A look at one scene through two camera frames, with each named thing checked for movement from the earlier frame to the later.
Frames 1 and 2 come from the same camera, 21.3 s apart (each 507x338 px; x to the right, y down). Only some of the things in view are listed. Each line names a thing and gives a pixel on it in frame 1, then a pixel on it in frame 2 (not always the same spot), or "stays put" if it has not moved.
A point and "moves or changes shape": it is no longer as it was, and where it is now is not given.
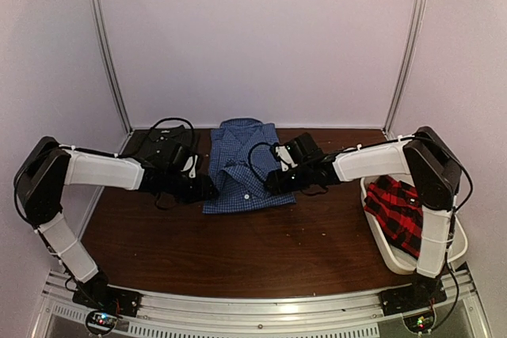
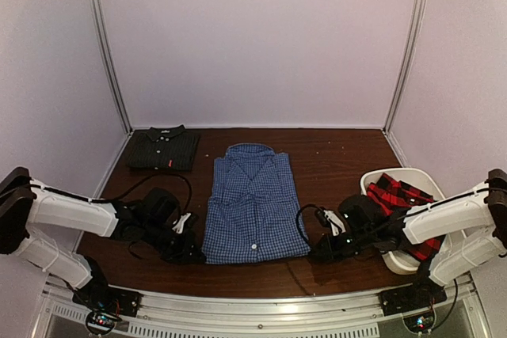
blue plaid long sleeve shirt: x=239 y=150 moves or changes shape
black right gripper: x=280 y=185 to x=331 y=252
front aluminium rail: x=361 y=315 stays put
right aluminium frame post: x=410 y=46 stays put
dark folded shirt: x=161 y=143 stays put
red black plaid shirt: x=399 y=211 stays put
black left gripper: x=202 y=191 to x=181 y=256
